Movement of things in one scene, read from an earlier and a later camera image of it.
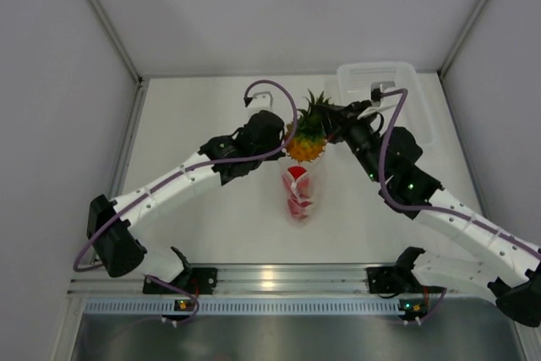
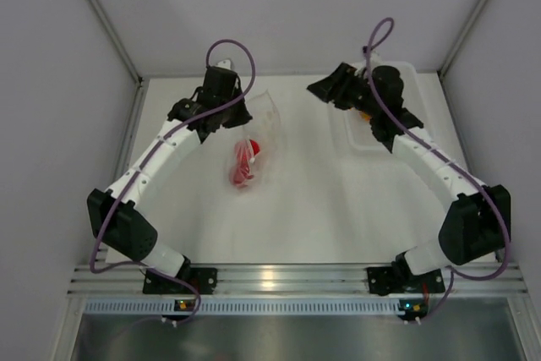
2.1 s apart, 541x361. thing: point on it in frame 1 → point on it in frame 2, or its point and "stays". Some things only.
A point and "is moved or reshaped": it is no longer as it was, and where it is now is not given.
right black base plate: [382, 281] stays
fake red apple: [296, 171] is moved or reshaped
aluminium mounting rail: [265, 279] stays
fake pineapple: [311, 130] is moved or reshaped
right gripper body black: [351, 128] → [358, 93]
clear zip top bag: [301, 181] is moved or reshaped
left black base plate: [193, 281] stays
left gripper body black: [272, 156] → [236, 113]
